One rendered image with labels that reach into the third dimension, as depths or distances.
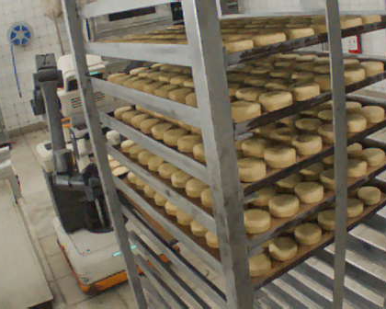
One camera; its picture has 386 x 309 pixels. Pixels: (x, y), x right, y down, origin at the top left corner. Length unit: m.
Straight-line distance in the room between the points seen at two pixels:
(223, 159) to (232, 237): 0.12
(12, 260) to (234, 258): 1.74
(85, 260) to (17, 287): 0.40
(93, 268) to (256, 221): 1.71
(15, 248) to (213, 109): 1.80
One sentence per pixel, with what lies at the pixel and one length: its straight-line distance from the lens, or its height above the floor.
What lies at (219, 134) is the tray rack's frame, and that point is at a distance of 0.49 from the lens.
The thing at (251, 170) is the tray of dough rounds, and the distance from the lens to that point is 0.58.
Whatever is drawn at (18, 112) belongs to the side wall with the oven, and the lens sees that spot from 6.33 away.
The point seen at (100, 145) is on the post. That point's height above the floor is 1.15.
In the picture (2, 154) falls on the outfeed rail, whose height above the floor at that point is 0.87.
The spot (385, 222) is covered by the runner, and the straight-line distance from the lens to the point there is 0.97.
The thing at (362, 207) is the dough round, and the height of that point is 1.04.
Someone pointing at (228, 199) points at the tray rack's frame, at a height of 1.23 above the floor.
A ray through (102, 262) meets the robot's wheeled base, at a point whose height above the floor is 0.23.
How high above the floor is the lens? 1.49
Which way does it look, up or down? 17 degrees down
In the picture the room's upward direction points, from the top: 9 degrees counter-clockwise
